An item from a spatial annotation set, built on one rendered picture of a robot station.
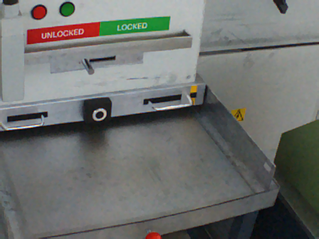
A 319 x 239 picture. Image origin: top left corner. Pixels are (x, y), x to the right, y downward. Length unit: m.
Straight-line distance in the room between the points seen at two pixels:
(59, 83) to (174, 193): 0.34
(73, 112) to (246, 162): 0.40
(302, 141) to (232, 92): 0.63
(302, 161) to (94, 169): 0.49
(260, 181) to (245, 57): 0.72
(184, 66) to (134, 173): 0.29
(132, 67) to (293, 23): 0.78
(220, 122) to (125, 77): 0.25
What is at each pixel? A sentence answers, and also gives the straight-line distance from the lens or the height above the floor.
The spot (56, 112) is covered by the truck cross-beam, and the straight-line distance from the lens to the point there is 1.31.
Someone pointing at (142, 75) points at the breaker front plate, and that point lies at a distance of 1.34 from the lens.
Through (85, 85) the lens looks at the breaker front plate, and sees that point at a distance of 1.30.
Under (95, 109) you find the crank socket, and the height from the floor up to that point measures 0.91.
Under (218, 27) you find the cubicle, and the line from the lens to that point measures 1.79.
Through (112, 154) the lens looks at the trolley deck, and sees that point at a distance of 1.28.
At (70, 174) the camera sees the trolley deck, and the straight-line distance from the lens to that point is 1.22.
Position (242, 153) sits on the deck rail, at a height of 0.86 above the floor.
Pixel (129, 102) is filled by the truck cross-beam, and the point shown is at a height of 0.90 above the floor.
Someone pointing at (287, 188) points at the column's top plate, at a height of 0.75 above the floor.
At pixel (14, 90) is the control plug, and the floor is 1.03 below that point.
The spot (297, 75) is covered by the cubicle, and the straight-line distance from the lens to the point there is 2.08.
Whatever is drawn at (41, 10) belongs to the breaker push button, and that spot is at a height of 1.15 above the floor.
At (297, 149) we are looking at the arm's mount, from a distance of 1.39.
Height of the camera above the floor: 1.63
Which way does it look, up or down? 31 degrees down
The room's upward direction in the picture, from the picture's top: 6 degrees clockwise
